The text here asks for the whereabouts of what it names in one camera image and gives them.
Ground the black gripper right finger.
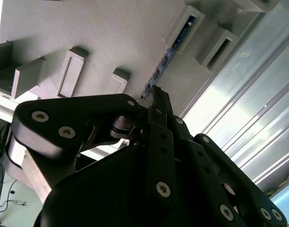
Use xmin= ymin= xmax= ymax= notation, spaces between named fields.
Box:
xmin=161 ymin=89 xmax=289 ymax=227

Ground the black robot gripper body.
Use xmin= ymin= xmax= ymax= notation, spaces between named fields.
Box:
xmin=34 ymin=144 xmax=225 ymax=227

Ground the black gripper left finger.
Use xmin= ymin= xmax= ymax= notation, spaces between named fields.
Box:
xmin=11 ymin=86 xmax=180 ymax=210

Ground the blue RAM stick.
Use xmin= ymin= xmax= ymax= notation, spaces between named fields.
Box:
xmin=140 ymin=15 xmax=197 ymax=99

